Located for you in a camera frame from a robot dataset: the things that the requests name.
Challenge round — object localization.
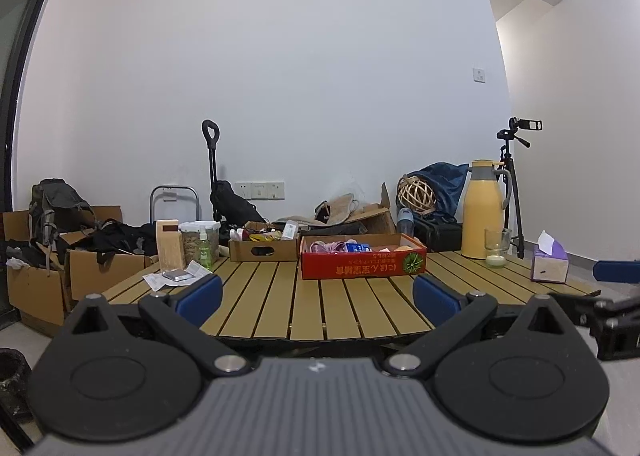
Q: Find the dark grey backpack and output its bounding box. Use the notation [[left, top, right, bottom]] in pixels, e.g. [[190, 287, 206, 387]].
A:
[[27, 179, 98, 257]]

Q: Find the small brown cardboard box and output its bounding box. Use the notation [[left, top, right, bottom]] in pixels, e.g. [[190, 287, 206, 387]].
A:
[[228, 233, 301, 263]]

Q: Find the glass cup with candle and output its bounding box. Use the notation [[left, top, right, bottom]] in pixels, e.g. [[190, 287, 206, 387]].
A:
[[484, 228, 512, 268]]

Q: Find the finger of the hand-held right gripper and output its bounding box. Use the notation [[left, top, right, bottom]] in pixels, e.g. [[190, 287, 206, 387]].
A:
[[592, 260, 640, 283], [547, 292, 640, 325]]

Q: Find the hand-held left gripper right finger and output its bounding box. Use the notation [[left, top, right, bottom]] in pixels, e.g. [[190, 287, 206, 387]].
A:
[[382, 273, 586, 379]]

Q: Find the black clothing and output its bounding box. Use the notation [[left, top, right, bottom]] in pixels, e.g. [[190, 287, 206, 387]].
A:
[[75, 219, 158, 257]]

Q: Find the black tripod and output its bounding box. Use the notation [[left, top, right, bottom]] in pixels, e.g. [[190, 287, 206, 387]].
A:
[[496, 128, 526, 259]]

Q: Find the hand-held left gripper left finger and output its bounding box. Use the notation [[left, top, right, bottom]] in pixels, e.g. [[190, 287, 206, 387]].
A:
[[60, 273, 256, 379]]

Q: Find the yellow thermos jug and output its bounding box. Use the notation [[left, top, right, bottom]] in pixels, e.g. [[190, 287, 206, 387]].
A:
[[460, 160, 513, 259]]

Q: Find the wicker ball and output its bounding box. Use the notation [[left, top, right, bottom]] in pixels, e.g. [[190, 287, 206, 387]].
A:
[[397, 175, 436, 211]]

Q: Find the clear jar white lid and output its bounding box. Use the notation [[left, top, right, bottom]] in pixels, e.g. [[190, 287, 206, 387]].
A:
[[179, 221, 221, 264]]

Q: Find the black bag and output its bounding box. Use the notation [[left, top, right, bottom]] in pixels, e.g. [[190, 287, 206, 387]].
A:
[[209, 181, 266, 231]]

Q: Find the blue blanket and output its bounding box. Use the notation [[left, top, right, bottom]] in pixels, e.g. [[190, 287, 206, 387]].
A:
[[405, 162, 471, 224]]

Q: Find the open flap cardboard box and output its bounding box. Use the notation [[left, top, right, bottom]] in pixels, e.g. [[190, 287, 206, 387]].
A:
[[295, 182, 398, 237]]

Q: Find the grey folding stool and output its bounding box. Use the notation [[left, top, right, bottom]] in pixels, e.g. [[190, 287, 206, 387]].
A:
[[149, 185, 200, 227]]

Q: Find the black case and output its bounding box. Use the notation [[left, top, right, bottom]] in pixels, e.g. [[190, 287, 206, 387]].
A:
[[412, 218, 463, 253]]

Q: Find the black trolley handle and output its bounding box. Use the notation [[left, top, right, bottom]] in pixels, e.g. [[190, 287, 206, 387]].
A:
[[201, 120, 221, 221]]

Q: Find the green spray bottle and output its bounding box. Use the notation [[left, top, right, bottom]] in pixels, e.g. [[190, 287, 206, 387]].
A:
[[196, 228, 213, 271]]

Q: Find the large brown cardboard box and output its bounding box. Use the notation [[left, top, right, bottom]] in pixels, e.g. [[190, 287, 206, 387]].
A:
[[2, 206, 123, 337]]

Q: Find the wooden box dark top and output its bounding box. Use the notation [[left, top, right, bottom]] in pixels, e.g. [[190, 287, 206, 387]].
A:
[[156, 219, 186, 271]]

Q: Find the purple tissue box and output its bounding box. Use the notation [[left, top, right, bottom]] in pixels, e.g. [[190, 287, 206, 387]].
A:
[[531, 230, 570, 283]]

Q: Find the blue lid bottle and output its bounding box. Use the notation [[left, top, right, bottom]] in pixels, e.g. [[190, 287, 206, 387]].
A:
[[396, 207, 416, 237]]

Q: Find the red cardboard box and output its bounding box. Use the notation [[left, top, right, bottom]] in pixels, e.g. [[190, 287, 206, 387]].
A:
[[299, 233, 428, 281]]

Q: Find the dark round bin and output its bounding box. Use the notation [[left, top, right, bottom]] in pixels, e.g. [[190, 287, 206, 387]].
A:
[[0, 348, 33, 419]]

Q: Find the dark glass door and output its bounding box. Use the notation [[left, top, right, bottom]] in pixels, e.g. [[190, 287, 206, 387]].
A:
[[0, 0, 63, 214]]

